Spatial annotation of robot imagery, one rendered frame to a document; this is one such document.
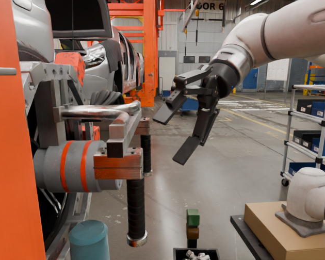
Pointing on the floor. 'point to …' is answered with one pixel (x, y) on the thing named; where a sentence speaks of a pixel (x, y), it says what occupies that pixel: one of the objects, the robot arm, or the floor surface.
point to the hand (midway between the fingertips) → (172, 140)
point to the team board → (278, 73)
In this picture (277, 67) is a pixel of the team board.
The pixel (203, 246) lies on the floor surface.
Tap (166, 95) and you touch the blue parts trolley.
